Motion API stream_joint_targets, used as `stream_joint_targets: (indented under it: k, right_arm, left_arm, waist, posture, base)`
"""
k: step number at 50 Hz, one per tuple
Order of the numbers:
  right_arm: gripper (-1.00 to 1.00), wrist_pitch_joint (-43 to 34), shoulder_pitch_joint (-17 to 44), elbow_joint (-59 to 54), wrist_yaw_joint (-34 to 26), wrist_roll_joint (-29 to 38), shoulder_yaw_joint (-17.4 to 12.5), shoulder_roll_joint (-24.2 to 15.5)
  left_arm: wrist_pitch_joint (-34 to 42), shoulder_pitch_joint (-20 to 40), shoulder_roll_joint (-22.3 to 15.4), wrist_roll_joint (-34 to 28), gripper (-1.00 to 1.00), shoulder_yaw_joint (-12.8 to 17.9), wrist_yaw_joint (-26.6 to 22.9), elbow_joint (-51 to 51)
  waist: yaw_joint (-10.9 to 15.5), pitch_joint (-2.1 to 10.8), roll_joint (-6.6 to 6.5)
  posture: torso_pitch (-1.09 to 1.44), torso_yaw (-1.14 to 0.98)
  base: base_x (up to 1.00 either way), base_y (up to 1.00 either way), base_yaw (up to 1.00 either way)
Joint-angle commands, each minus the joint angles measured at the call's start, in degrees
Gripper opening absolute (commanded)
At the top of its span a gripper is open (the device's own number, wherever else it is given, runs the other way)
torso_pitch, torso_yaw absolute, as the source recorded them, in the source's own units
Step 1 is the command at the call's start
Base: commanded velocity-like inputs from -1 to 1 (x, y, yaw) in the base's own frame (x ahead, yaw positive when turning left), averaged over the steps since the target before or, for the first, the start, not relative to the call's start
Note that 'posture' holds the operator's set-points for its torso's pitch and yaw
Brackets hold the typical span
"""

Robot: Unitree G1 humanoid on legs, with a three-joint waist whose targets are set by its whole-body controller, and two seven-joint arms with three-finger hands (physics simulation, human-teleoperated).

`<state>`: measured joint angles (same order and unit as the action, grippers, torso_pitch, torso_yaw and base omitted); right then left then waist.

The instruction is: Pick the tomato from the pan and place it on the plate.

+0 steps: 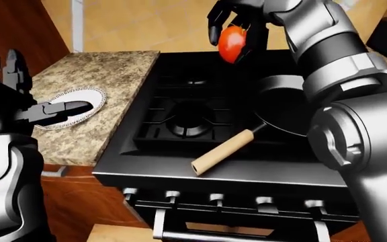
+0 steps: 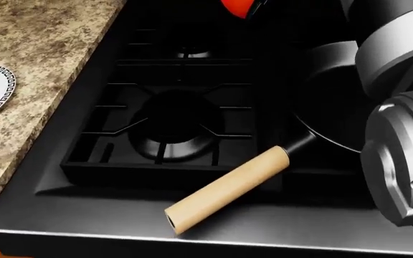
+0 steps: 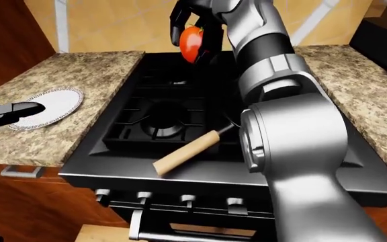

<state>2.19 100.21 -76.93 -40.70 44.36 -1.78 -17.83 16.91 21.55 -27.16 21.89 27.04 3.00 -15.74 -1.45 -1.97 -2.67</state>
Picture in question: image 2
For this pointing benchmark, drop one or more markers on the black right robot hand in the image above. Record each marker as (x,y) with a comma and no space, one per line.
(285,9)

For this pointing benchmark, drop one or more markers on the red tomato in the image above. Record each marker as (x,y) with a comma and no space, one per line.
(236,6)

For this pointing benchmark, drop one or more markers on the small round gas burner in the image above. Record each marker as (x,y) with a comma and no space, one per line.
(193,53)

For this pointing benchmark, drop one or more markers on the large round gas burner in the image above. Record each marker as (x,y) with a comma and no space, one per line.
(172,150)

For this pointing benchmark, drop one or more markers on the black cast iron grate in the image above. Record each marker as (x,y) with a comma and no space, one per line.
(120,123)

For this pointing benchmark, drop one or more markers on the black steel cooktop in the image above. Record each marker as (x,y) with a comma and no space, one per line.
(102,215)

